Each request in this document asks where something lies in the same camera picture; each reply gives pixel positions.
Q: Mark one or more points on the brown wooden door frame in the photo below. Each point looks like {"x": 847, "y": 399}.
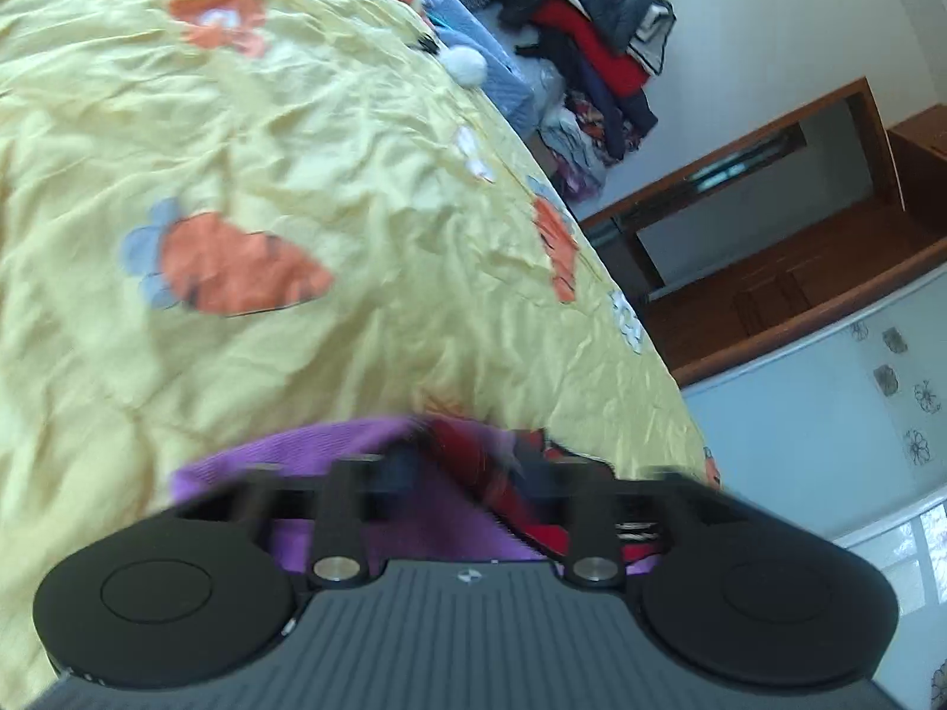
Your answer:
{"x": 786, "y": 230}

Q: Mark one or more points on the pile of dark clothes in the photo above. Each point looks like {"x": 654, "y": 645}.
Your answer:
{"x": 570, "y": 72}

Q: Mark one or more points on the yellow floral bed quilt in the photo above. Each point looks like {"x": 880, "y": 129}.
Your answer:
{"x": 222, "y": 219}

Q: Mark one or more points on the purple sweater with red trim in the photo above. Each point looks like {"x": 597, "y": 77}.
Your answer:
{"x": 435, "y": 488}

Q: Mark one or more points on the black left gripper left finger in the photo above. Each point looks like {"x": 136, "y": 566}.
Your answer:
{"x": 203, "y": 589}

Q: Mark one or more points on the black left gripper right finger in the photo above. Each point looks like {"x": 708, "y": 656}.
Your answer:
{"x": 723, "y": 587}

